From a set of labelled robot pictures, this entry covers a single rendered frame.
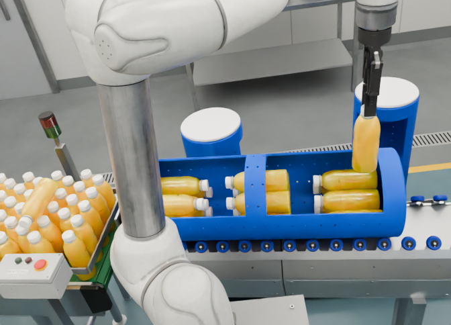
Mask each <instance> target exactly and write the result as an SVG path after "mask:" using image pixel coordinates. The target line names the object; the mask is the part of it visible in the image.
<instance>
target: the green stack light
mask: <svg viewBox="0 0 451 325"><path fill-rule="evenodd" d="M43 130H44V132H45V134H46V137H47V138H56V137H58V136H59V135H61V133H62V131H61V129H60V126H59V125H58V122H57V124H56V125H55V126H54V127H52V128H47V129H45V128H43Z"/></svg>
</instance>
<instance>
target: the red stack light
mask: <svg viewBox="0 0 451 325"><path fill-rule="evenodd" d="M39 121H40V123H41V126H42V127H43V128H45V129H47V128H52V127H54V126H55V125H56V124H57V120H56V118H55V115H53V116H52V117H51V118H50V119H47V120H39Z"/></svg>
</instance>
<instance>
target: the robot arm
mask: <svg viewBox="0 0 451 325"><path fill-rule="evenodd" d="M287 2H288V0H66V4H65V10H64V13H65V20H66V24H67V27H68V29H69V31H70V33H71V36H72V38H73V40H74V43H75V45H76V47H77V50H78V52H79V55H80V58H81V60H82V62H83V66H84V68H85V71H86V72H87V74H88V75H89V76H90V78H91V79H92V80H93V81H94V82H96V84H97V91H98V96H99V102H100V106H101V113H102V117H103V124H104V128H105V135H106V139H107V145H108V149H109V156H110V161H111V167H112V171H113V178H114V182H115V189H116V193H117V200H118V204H119V210H120V214H121V221H122V224H121V225H120V226H119V228H118V229H117V230H116V232H115V235H114V239H113V242H112V244H111V250H110V261H111V266H112V269H113V271H114V273H115V275H116V276H117V278H118V279H119V281H120V283H121V284H122V285H123V287H124V288H125V290H126V291H127V292H128V293H129V295H130V296H131V297H132V299H133V300H134V301H135V302H136V303H137V304H138V305H139V306H140V307H141V308H142V309H143V310H144V311H145V312H146V314H147V315H148V317H149V319H150V320H151V322H152V323H153V325H236V313H235V312H233V311H232V309H231V305H230V301H229V299H228V296H227V293H226V291H225V289H224V287H223V285H222V283H221V281H220V280H219V279H218V278H217V277H216V276H215V275H214V274H213V273H212V272H211V271H209V270H208V269H206V268H205V267H202V266H199V265H195V264H192V263H191V262H190V261H189V259H188V258H187V257H186V252H185V250H184V247H183V244H182V242H181V239H180V236H179V233H178V230H177V226H176V224H175V223H174V222H173V221H172V220H171V219H170V218H168V217H167V216H165V212H164V202H163V195H162V184H161V178H160V167H159V162H158V151H157V144H156V133H155V127H154V116H153V110H152V99H151V93H150V82H149V76H150V75H151V74H154V73H159V72H162V71H167V70H170V69H173V68H176V67H180V66H183V65H186V64H189V63H191V62H195V61H197V60H199V59H201V58H203V57H204V56H207V55H208V54H211V53H213V52H215V51H217V50H220V49H222V48H223V47H225V46H227V45H228V44H229V43H231V42H233V41H234V40H236V39H238V38H239V37H241V36H243V35H244V34H247V33H248V32H250V31H252V30H253V29H255V28H257V27H259V26H261V25H263V24H265V23H266V22H268V21H270V20H271V19H273V18H274V17H276V16H277V15H278V14H279V13H280V12H281V11H282V10H283V9H284V8H285V6H286V4H287ZM397 6H398V0H356V25H357V26H358V41H359V42H360V43H361V44H363V45H364V54H363V66H362V78H363V83H365V84H362V101H361V106H362V105H364V117H372V116H376V112H377V97H378V96H379V94H380V86H381V74H382V69H383V64H384V62H383V60H381V59H382V57H383V50H381V46H382V45H383V44H386V43H388V42H389V41H390V40H391V31H392V25H394V24H395V22H396V15H397Z"/></svg>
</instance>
